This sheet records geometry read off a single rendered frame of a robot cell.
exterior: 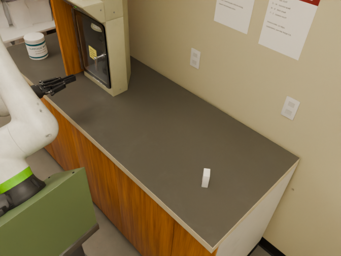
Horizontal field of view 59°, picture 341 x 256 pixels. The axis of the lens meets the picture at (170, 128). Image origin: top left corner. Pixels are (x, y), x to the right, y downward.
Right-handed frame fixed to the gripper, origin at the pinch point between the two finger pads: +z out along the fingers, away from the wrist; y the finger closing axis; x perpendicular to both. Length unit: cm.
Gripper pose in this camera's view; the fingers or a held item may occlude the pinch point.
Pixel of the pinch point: (68, 79)
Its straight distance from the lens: 173.4
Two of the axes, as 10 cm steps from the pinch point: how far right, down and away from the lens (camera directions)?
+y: -7.0, -5.1, 5.0
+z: 7.2, -4.3, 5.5
